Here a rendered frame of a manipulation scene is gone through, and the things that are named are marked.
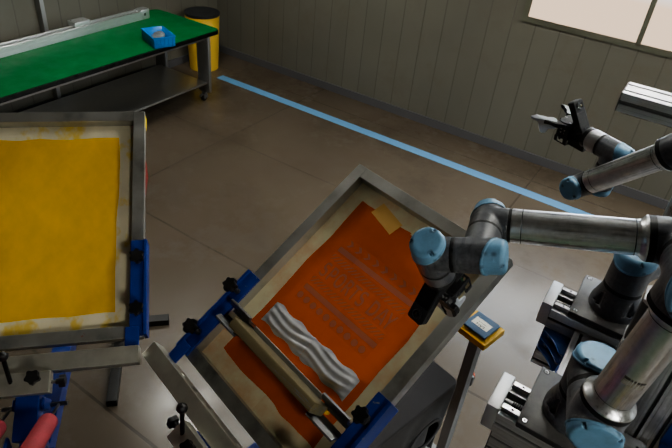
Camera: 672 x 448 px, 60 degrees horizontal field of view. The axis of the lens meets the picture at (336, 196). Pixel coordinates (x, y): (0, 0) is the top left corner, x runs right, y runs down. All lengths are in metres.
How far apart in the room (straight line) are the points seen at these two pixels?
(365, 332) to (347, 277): 0.18
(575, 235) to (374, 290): 0.62
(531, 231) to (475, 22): 4.19
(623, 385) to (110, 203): 1.56
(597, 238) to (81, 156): 1.61
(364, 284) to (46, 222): 1.04
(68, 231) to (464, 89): 4.19
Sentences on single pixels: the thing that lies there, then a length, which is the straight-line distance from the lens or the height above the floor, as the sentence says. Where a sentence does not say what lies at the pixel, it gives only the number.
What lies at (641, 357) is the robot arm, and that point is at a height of 1.67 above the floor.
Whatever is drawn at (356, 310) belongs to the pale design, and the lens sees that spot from 1.65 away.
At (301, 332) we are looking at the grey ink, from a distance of 1.68.
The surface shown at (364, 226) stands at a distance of 1.77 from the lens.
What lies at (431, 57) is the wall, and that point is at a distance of 5.61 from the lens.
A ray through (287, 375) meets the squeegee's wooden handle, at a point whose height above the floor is 1.30.
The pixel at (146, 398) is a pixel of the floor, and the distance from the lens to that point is 3.17.
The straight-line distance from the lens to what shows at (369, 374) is 1.58.
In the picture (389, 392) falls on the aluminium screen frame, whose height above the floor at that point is 1.31.
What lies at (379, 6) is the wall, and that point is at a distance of 5.77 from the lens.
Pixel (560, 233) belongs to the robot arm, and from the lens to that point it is 1.29.
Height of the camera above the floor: 2.49
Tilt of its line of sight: 33 degrees down
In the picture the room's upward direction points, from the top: 6 degrees clockwise
